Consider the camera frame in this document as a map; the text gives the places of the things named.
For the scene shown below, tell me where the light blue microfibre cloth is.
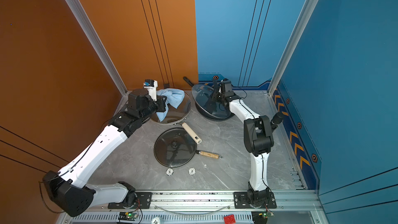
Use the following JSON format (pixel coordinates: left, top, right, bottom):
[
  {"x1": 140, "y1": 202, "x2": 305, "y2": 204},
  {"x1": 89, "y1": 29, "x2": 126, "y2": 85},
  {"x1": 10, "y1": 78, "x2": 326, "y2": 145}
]
[{"x1": 157, "y1": 88, "x2": 185, "y2": 122}]

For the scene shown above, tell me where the large glass pot lid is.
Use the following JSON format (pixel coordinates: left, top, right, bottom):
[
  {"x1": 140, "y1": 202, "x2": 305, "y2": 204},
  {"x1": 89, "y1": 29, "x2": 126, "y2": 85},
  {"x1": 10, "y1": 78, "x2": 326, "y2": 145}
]
[{"x1": 169, "y1": 92, "x2": 192, "y2": 114}]

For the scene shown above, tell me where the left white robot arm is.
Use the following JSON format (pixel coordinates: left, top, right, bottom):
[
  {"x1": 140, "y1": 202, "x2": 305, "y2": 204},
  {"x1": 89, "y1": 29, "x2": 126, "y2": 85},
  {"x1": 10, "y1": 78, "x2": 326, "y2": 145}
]
[{"x1": 42, "y1": 87, "x2": 167, "y2": 217}]

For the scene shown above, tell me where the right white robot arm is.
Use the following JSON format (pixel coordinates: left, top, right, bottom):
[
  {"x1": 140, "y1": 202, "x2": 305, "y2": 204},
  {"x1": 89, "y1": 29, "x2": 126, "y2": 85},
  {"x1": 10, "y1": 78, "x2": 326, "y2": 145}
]
[{"x1": 212, "y1": 79, "x2": 274, "y2": 208}]

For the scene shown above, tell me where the white round marker five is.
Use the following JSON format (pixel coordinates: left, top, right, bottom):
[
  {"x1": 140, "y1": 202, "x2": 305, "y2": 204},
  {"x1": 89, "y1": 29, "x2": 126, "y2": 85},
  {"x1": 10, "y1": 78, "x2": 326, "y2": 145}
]
[{"x1": 166, "y1": 168, "x2": 174, "y2": 176}]

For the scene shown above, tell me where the white round marker one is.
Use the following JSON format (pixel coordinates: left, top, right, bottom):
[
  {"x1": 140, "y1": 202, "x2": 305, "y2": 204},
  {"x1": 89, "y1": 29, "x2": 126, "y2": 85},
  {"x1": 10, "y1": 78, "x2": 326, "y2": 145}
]
[{"x1": 189, "y1": 168, "x2": 196, "y2": 175}]

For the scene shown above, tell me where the green circuit board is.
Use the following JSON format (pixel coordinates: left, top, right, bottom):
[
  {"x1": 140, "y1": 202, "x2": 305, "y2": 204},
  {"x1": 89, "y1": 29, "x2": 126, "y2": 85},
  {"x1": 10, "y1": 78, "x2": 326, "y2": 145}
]
[{"x1": 118, "y1": 212, "x2": 140, "y2": 223}]

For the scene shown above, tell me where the white round numbered tag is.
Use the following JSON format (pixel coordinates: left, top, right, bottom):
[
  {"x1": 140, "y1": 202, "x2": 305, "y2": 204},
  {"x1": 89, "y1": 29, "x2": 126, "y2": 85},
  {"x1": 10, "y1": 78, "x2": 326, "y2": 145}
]
[{"x1": 151, "y1": 217, "x2": 162, "y2": 224}]

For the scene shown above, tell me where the red perforated block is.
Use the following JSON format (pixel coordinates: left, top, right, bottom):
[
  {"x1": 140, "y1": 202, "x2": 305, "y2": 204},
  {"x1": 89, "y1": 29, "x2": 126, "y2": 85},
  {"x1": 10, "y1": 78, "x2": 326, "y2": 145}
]
[{"x1": 223, "y1": 214, "x2": 236, "y2": 224}]

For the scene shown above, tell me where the black wok black handle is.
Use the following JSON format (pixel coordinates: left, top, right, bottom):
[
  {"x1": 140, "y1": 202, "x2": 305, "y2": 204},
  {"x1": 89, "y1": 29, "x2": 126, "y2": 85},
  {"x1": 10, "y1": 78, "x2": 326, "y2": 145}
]
[{"x1": 182, "y1": 76, "x2": 236, "y2": 121}]

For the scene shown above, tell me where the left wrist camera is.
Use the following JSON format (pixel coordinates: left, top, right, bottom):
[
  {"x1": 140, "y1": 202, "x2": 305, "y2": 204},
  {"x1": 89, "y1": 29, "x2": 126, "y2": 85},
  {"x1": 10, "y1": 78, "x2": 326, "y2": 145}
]
[{"x1": 144, "y1": 79, "x2": 158, "y2": 102}]

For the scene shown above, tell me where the brown wok cream handle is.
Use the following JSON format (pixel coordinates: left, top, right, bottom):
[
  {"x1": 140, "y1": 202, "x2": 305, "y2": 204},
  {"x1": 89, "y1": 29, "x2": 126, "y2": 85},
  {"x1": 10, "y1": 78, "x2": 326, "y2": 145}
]
[{"x1": 151, "y1": 112, "x2": 202, "y2": 144}]

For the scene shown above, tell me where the small pan wooden handle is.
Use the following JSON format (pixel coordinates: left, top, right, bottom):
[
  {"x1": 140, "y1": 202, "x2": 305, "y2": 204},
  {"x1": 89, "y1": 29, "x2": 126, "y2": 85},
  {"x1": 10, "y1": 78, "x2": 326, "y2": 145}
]
[{"x1": 153, "y1": 127, "x2": 223, "y2": 168}]

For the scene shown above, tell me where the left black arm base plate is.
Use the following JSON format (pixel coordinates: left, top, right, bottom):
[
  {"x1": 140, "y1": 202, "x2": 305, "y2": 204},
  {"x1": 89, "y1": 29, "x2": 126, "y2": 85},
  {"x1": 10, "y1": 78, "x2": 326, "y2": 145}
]
[{"x1": 108, "y1": 192, "x2": 152, "y2": 210}]

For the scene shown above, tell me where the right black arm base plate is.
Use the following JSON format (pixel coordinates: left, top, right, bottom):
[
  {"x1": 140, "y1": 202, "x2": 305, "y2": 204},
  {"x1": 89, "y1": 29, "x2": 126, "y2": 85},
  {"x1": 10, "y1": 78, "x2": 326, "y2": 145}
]
[{"x1": 233, "y1": 191, "x2": 277, "y2": 209}]

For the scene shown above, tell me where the small board with wires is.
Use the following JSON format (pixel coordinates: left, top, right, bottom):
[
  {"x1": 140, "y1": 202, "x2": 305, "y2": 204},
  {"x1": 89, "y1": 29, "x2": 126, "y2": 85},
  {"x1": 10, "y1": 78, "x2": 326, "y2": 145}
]
[{"x1": 259, "y1": 211, "x2": 274, "y2": 219}]

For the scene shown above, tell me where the aluminium front rail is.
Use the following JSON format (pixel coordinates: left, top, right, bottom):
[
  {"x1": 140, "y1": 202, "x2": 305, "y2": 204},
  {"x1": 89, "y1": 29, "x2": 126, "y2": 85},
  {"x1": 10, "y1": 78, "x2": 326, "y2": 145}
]
[{"x1": 62, "y1": 189, "x2": 324, "y2": 213}]

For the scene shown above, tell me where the left aluminium corner post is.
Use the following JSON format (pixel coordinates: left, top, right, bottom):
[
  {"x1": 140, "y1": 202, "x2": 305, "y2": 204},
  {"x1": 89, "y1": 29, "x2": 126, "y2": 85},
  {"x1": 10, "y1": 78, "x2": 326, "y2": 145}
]
[{"x1": 65, "y1": 0, "x2": 127, "y2": 96}]

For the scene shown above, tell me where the aluminium corner post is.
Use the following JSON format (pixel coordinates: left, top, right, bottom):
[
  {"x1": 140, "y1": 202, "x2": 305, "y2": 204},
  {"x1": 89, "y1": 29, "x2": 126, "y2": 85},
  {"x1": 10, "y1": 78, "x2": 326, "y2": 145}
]
[
  {"x1": 267, "y1": 0, "x2": 319, "y2": 96},
  {"x1": 65, "y1": 0, "x2": 127, "y2": 96}
]

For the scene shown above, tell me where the right aluminium corner post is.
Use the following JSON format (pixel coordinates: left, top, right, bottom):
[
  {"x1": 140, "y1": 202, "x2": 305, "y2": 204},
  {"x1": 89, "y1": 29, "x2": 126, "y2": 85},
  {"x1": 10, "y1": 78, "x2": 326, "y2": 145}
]
[{"x1": 267, "y1": 0, "x2": 319, "y2": 96}]

